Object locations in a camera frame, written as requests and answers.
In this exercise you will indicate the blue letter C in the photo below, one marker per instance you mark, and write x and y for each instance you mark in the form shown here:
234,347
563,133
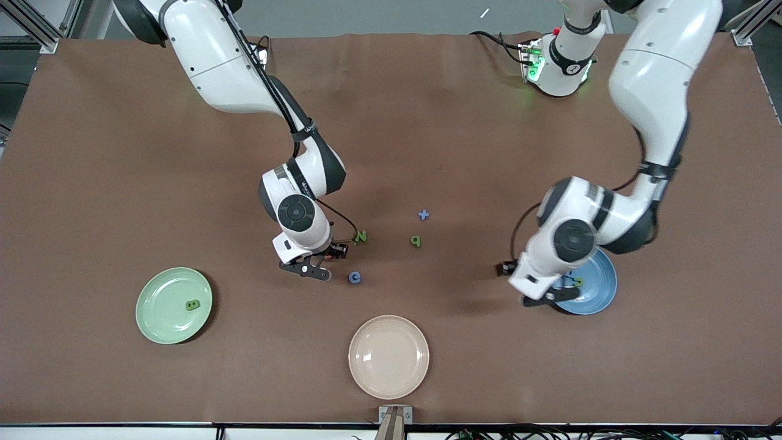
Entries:
350,277

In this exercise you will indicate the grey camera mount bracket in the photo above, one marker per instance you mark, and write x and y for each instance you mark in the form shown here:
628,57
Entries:
395,421

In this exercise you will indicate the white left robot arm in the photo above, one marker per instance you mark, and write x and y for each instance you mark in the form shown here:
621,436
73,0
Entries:
654,79

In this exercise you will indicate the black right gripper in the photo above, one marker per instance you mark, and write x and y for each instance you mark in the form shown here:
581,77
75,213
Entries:
333,250

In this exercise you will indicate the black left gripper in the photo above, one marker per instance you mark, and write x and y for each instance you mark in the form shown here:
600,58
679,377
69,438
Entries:
506,268

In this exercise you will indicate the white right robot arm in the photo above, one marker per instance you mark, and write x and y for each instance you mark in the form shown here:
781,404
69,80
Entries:
226,67

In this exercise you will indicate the light green plate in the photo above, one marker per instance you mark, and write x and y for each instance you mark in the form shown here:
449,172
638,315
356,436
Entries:
156,324

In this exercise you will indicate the brown table mat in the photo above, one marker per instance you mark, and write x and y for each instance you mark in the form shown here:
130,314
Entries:
391,122

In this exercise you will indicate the white table edge rail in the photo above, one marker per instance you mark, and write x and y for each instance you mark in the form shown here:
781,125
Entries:
122,432

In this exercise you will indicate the aluminium frame profile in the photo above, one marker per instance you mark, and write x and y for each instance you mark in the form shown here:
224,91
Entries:
46,41
742,33

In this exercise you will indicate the blue plate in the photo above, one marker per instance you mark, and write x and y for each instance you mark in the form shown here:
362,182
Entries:
602,287

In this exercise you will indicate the beige plate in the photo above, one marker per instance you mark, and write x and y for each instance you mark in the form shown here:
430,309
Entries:
388,357

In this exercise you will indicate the green letter N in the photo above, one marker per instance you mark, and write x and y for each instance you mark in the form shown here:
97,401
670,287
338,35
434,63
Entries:
361,236

